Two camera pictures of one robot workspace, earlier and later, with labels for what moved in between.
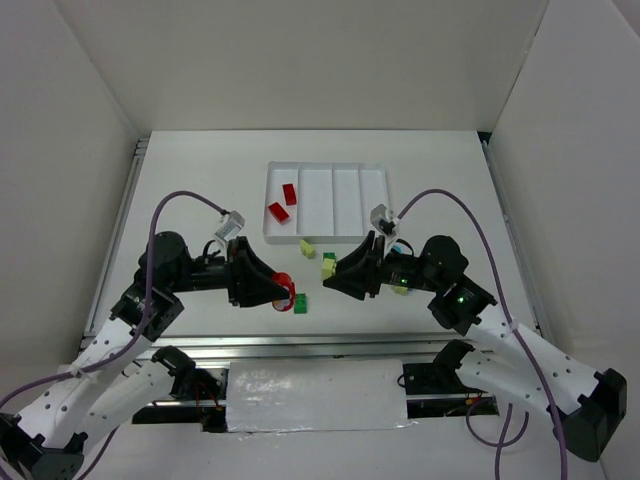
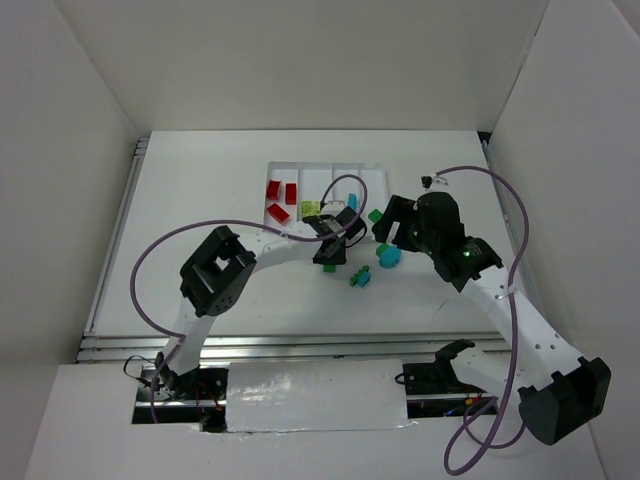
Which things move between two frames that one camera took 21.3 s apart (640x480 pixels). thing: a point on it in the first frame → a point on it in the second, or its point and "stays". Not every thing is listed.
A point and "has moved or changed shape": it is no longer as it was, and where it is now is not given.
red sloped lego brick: [278, 212] stays
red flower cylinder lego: [286, 304] → [272, 192]
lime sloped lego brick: [306, 249] has moved or changed shape
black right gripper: [374, 266] → [395, 220]
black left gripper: [235, 273] → [330, 249]
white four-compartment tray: [334, 201] stays
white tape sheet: [316, 395] stays
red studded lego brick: [289, 194] stays
